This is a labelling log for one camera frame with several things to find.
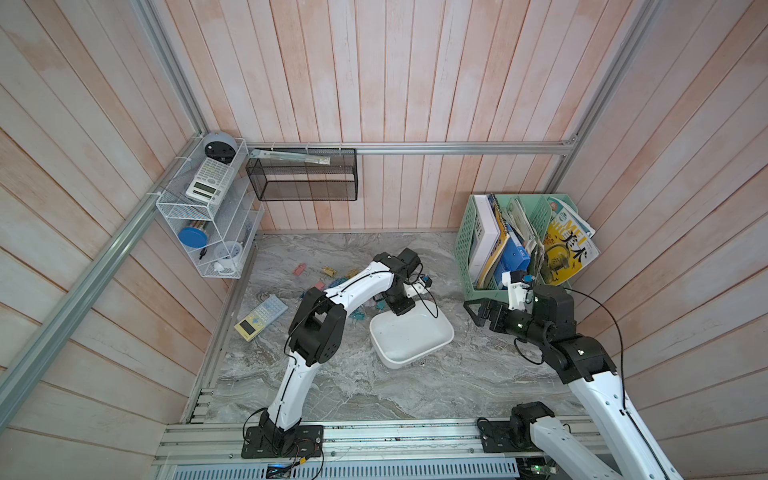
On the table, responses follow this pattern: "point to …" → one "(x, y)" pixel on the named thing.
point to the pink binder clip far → (299, 269)
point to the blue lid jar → (194, 236)
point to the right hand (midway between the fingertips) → (475, 303)
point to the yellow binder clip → (329, 271)
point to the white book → (484, 235)
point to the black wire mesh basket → (287, 180)
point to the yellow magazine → (568, 244)
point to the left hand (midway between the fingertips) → (399, 311)
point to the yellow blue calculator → (261, 317)
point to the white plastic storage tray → (398, 340)
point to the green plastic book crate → (502, 239)
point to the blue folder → (513, 257)
